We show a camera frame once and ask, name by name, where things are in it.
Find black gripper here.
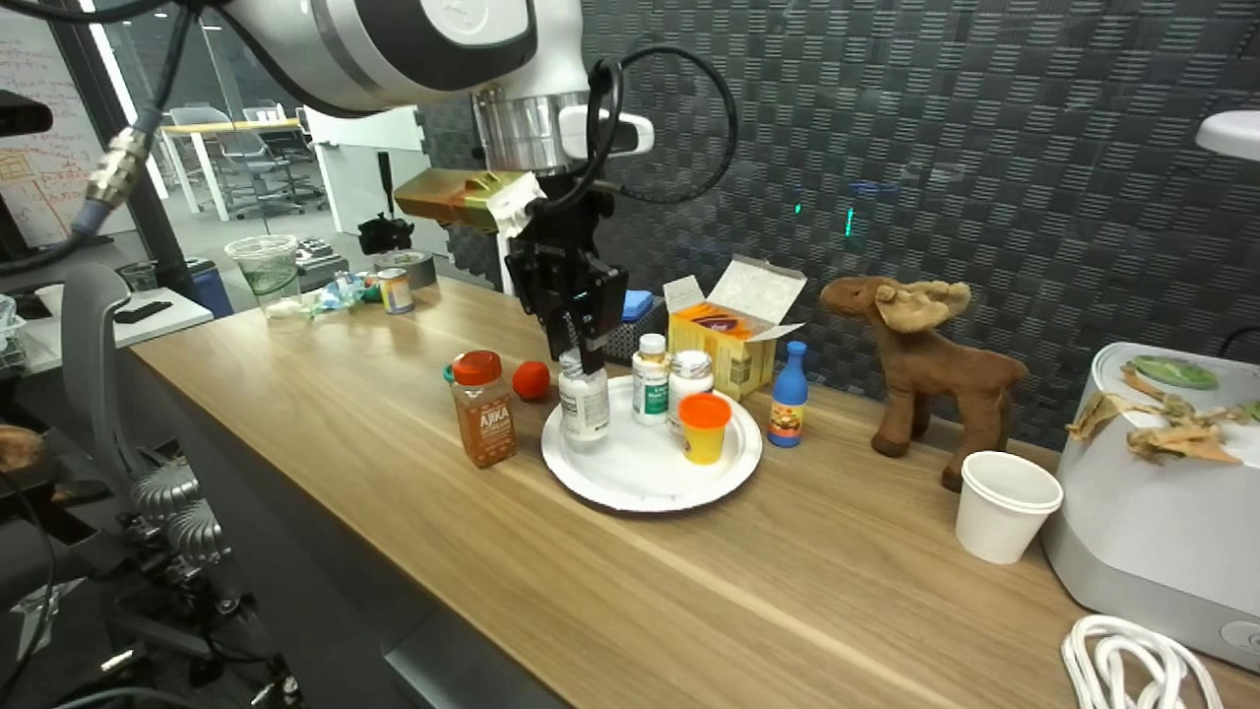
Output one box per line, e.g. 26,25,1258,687
508,180,626,375

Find orange plush ball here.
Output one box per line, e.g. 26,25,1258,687
511,357,550,402

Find small white pill bottle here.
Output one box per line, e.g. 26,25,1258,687
558,349,609,444

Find green label pill bottle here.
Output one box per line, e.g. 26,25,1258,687
634,332,671,423

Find orange lid yellow tub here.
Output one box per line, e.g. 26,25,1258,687
676,394,731,463

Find blue label white bottle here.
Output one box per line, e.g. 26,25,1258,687
671,349,713,402

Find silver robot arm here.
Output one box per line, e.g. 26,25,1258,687
225,0,654,375

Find white paper plate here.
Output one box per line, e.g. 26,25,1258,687
538,377,764,517

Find brown moose plushie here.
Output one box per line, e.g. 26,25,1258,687
821,277,1028,492

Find blue folded cloth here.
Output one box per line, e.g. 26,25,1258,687
621,288,654,323

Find orange lid spice jar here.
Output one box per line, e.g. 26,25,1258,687
448,349,517,470

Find yellow open cardboard box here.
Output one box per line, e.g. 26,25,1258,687
660,256,806,399

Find blue glue bottle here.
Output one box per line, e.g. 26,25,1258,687
767,339,806,449

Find white paper cup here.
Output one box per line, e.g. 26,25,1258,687
957,453,1063,567

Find grey white appliance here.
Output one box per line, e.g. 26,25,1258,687
1045,343,1260,670

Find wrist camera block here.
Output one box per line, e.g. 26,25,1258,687
393,168,542,236

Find white coiled cable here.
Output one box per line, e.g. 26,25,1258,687
1059,612,1230,709

